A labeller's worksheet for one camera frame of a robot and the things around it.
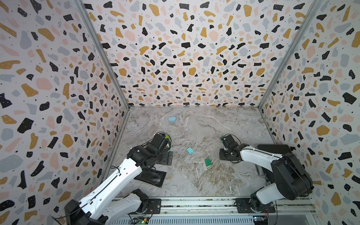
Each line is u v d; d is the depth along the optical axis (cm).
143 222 71
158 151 57
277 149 101
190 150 95
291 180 44
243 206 73
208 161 92
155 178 82
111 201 43
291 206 76
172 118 113
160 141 56
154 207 73
